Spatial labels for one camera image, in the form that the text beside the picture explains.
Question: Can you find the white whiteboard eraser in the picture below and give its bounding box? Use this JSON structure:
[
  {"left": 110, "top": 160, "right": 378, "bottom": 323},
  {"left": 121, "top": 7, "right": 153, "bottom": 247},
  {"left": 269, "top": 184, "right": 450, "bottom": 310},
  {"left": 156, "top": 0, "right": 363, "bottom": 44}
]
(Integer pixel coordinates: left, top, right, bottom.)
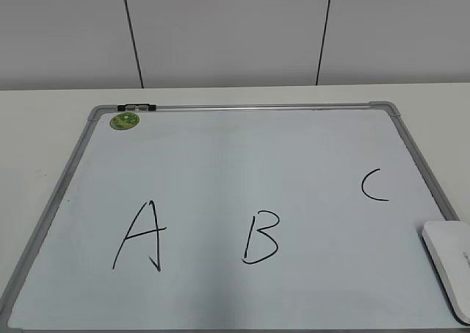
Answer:
[{"left": 422, "top": 221, "right": 469, "bottom": 324}]

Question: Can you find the black silver hanger clip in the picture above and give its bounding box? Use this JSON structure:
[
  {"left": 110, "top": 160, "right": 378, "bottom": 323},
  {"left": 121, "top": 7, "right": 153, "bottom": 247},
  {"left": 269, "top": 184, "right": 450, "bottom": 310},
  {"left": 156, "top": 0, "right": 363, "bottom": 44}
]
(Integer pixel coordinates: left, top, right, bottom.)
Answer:
[{"left": 117, "top": 104, "right": 156, "bottom": 112}]

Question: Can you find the green round magnet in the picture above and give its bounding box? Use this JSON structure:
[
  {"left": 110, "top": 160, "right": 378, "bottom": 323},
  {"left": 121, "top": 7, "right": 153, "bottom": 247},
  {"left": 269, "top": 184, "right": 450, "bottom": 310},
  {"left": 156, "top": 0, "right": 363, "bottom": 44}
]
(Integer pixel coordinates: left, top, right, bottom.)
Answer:
[{"left": 109, "top": 112, "right": 140, "bottom": 131}]

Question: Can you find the white whiteboard with grey frame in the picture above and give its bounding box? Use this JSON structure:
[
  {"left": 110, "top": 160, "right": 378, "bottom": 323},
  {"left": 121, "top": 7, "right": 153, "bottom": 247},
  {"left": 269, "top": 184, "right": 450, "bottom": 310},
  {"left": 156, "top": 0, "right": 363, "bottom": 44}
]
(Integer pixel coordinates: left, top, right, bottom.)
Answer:
[{"left": 1, "top": 102, "right": 469, "bottom": 332}]

